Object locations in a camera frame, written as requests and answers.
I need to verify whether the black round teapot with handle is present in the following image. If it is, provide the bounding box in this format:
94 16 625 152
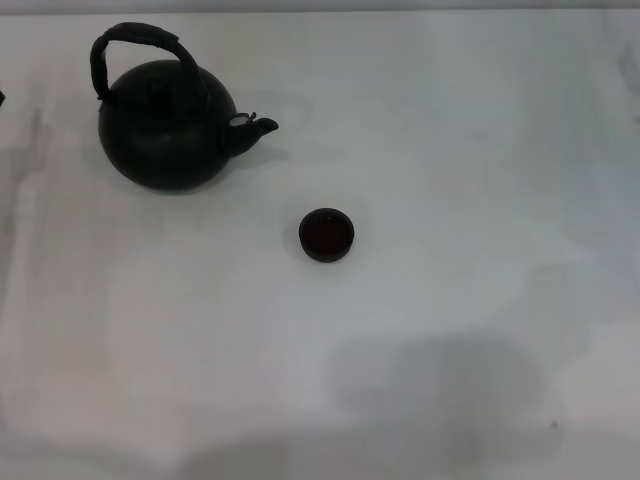
90 21 280 194

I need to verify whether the small dark teacup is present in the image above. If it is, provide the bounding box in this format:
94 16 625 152
298 206 356 264

